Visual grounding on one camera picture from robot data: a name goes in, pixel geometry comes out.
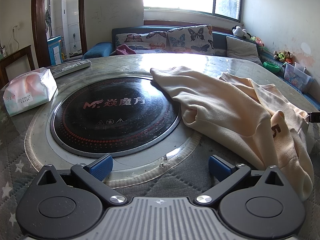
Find green bowl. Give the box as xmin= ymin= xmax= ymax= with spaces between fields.
xmin=263 ymin=60 xmax=280 ymax=72

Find small plush toys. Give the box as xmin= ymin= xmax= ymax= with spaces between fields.
xmin=273 ymin=51 xmax=294 ymax=64

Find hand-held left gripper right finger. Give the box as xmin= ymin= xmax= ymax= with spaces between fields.
xmin=194 ymin=154 xmax=288 ymax=205

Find square butterfly print pillow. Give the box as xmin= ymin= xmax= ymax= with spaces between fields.
xmin=167 ymin=25 xmax=215 ymax=56

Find panda plush toy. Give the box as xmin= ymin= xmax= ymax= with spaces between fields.
xmin=232 ymin=26 xmax=252 ymax=40

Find wide butterfly print pillow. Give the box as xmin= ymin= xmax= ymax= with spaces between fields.
xmin=115 ymin=31 xmax=168 ymax=53

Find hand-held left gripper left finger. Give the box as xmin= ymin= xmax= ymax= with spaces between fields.
xmin=35 ymin=154 xmax=127 ymax=205

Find colourful plastic toys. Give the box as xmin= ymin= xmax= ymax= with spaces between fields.
xmin=250 ymin=36 xmax=265 ymax=47

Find blue white box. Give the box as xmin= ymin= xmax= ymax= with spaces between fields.
xmin=47 ymin=36 xmax=63 ymax=65

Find grey remote control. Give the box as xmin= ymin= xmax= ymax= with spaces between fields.
xmin=46 ymin=60 xmax=92 ymax=78

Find soft tissue pack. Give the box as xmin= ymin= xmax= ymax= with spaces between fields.
xmin=2 ymin=67 xmax=58 ymax=117

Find cream sweatshirt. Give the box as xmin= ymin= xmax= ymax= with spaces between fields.
xmin=150 ymin=66 xmax=315 ymax=202

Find blue sofa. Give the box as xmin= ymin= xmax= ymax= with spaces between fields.
xmin=82 ymin=26 xmax=320 ymax=110

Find dark wooden door frame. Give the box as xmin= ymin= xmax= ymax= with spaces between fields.
xmin=31 ymin=0 xmax=88 ymax=68

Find round black induction cooktop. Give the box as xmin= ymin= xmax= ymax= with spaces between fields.
xmin=50 ymin=76 xmax=181 ymax=158

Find clear plastic storage box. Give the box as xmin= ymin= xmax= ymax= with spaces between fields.
xmin=282 ymin=62 xmax=314 ymax=92

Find grey pillow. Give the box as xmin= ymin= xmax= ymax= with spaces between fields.
xmin=226 ymin=36 xmax=263 ymax=65

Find pink cloth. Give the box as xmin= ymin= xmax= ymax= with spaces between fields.
xmin=115 ymin=44 xmax=137 ymax=55

